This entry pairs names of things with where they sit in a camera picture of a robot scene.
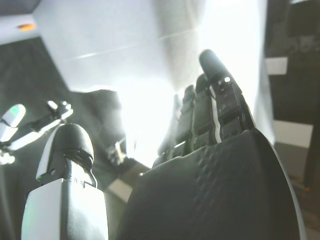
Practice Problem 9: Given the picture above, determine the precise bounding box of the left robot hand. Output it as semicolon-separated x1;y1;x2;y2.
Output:
21;49;307;240

